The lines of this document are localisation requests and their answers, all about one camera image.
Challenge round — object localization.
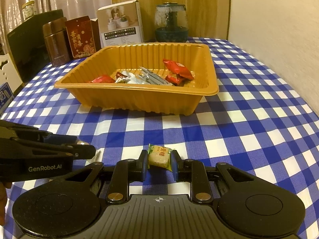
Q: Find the red crinkled snack packet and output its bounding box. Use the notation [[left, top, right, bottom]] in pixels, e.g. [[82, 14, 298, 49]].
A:
[[89, 74, 115, 83]]

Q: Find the green yellow cake packet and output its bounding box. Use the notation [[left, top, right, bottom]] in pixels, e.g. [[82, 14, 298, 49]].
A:
[[148, 144, 172, 171]]

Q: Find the dark red small snack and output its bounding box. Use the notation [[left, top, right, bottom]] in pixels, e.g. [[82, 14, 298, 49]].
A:
[[116, 72, 128, 79]]

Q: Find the clear grey snack packet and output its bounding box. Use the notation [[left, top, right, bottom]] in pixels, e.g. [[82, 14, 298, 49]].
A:
[[137, 66, 172, 86]]

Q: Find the red square candy packet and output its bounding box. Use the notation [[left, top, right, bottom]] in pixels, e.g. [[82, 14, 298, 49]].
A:
[[165, 74, 186, 86]]

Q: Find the red rectangular snack packet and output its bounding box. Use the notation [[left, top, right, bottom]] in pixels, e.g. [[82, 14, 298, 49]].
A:
[[163, 59, 194, 80]]

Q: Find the person left hand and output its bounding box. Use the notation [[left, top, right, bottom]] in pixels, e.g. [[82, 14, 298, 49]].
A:
[[0, 182, 12, 226]]

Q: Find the blue milk carton box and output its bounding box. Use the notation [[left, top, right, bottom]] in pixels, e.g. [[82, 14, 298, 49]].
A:
[[0, 83, 14, 115]]

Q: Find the white chair back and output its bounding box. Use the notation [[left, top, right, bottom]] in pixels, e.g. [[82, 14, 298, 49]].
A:
[[0, 54, 23, 96]]

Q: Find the black appliance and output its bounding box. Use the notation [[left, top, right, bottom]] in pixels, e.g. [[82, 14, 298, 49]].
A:
[[7, 9, 64, 83]]

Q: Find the blue white checkered tablecloth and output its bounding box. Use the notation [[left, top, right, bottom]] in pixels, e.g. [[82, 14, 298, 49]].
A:
[[2, 37, 318, 238]]

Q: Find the brown metal canister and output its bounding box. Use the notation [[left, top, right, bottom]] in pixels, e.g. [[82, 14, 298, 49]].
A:
[[43, 17, 71, 67]]

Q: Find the orange plastic tray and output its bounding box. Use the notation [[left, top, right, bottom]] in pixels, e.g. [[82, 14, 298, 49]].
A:
[[55, 43, 219, 116]]

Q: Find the dark red gift box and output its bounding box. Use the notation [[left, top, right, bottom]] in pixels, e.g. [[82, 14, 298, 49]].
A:
[[65, 16, 101, 59]]

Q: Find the glass jar with label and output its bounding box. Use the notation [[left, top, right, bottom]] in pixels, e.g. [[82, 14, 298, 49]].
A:
[[22, 1, 37, 21]]

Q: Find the white humidifier carton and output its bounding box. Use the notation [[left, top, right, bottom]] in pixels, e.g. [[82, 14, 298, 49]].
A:
[[97, 0, 144, 48]]

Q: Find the green glass jar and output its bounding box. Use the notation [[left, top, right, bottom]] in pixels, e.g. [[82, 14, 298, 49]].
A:
[[154, 2, 189, 43]]

